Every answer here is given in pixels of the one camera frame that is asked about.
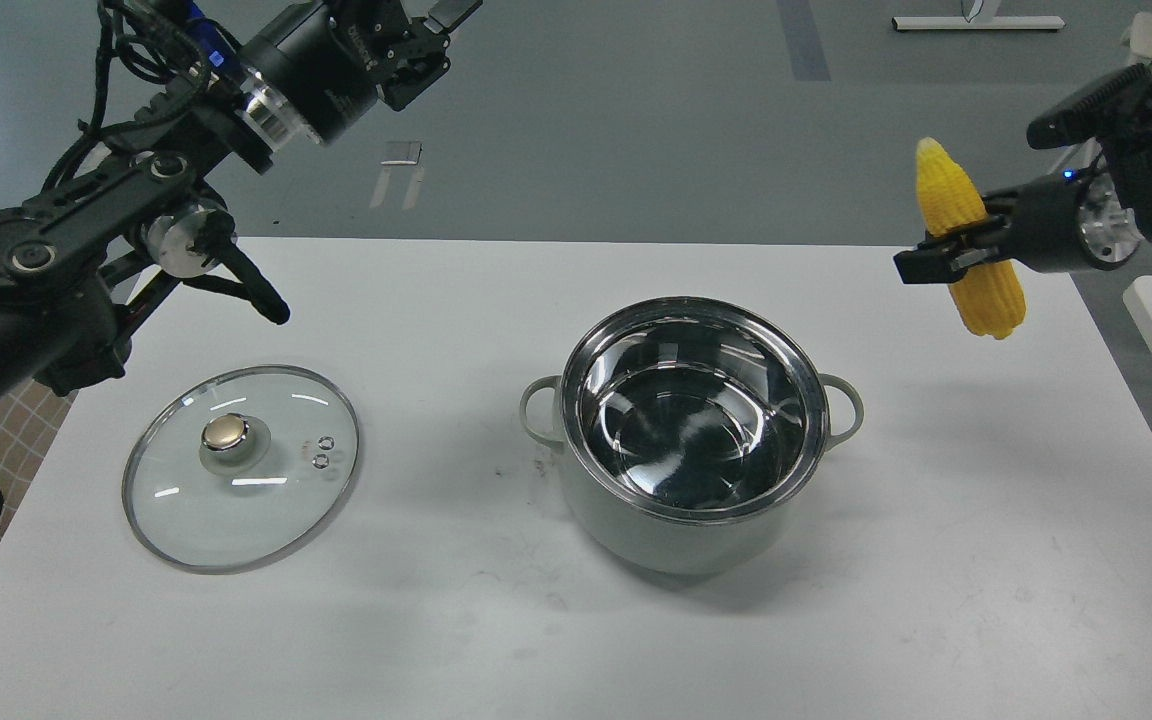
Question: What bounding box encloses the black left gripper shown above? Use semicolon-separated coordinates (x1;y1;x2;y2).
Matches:
238;0;483;145

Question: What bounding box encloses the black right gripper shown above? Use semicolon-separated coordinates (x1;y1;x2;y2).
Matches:
893;173;1092;285

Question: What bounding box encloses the yellow corn cob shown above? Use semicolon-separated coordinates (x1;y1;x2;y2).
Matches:
915;137;1026;341

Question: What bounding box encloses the glass pot lid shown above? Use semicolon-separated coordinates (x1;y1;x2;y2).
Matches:
122;365;364;574

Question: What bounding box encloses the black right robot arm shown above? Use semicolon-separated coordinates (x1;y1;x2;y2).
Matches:
893;65;1152;285

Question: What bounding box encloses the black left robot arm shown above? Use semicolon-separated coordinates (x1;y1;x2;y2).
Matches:
0;1;477;397

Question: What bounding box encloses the grey green cooking pot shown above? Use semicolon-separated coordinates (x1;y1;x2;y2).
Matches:
518;296;865;577

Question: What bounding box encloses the white table leg base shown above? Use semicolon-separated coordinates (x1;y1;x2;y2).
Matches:
890;1;1068;32

